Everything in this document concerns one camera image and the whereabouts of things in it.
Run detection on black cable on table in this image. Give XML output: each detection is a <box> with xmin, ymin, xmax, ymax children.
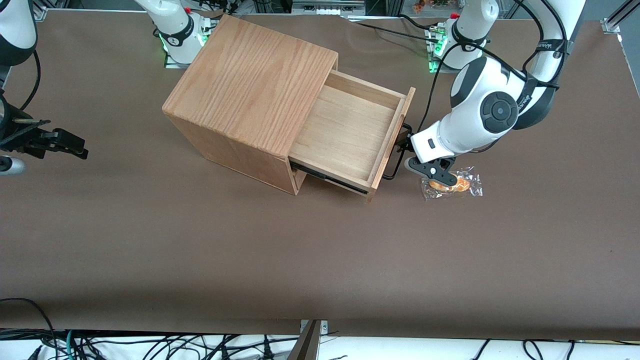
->
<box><xmin>349</xmin><ymin>14</ymin><xmax>442</xmax><ymax>44</ymax></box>

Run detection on tangled black cables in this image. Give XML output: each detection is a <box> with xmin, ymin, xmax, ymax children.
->
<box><xmin>75</xmin><ymin>332</ymin><xmax>301</xmax><ymax>360</ymax></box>

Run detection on metal camera bracket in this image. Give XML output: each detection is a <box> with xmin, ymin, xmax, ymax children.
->
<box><xmin>287</xmin><ymin>319</ymin><xmax>329</xmax><ymax>360</ymax></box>

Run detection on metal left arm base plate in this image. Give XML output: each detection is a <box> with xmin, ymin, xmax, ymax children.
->
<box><xmin>426</xmin><ymin>25</ymin><xmax>484</xmax><ymax>75</ymax></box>

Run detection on black metal drawer handle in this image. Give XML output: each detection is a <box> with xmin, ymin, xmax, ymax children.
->
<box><xmin>382</xmin><ymin>122</ymin><xmax>414</xmax><ymax>181</ymax></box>

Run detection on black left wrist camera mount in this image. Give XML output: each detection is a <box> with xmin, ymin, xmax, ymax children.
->
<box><xmin>403</xmin><ymin>156</ymin><xmax>459</xmax><ymax>187</ymax></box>

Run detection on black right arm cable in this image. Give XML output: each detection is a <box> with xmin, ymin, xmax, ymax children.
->
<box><xmin>19</xmin><ymin>49</ymin><xmax>42</xmax><ymax>112</ymax></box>

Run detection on wooden drawer cabinet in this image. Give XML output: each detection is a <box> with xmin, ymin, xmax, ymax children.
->
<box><xmin>162</xmin><ymin>14</ymin><xmax>340</xmax><ymax>196</ymax></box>

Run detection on grey equipment box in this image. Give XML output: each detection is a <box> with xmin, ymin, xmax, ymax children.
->
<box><xmin>291</xmin><ymin>0</ymin><xmax>366</xmax><ymax>16</ymax></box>

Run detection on bread in clear wrapper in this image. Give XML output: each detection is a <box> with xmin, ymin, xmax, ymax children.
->
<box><xmin>421</xmin><ymin>166</ymin><xmax>484</xmax><ymax>202</ymax></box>

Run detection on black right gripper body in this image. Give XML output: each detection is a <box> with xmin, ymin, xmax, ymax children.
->
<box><xmin>0</xmin><ymin>95</ymin><xmax>40</xmax><ymax>157</ymax></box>

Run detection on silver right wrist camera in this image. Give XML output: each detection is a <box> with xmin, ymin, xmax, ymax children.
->
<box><xmin>0</xmin><ymin>155</ymin><xmax>26</xmax><ymax>176</ymax></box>

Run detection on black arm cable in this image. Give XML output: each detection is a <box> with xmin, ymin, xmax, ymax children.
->
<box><xmin>19</xmin><ymin>49</ymin><xmax>42</xmax><ymax>112</ymax></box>
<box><xmin>418</xmin><ymin>0</ymin><xmax>571</xmax><ymax>135</ymax></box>

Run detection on wooden drawer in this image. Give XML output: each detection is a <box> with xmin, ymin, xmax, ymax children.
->
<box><xmin>288</xmin><ymin>70</ymin><xmax>417</xmax><ymax>204</ymax></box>

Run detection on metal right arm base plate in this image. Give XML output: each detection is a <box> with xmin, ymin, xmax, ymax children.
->
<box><xmin>163</xmin><ymin>20</ymin><xmax>221</xmax><ymax>70</ymax></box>

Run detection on black looped cable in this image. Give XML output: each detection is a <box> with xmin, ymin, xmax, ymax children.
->
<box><xmin>0</xmin><ymin>298</ymin><xmax>58</xmax><ymax>351</ymax></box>

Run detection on aluminium frame profile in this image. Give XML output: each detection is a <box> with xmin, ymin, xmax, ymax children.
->
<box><xmin>601</xmin><ymin>0</ymin><xmax>640</xmax><ymax>35</ymax></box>

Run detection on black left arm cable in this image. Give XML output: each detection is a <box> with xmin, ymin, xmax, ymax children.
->
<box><xmin>418</xmin><ymin>0</ymin><xmax>571</xmax><ymax>135</ymax></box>

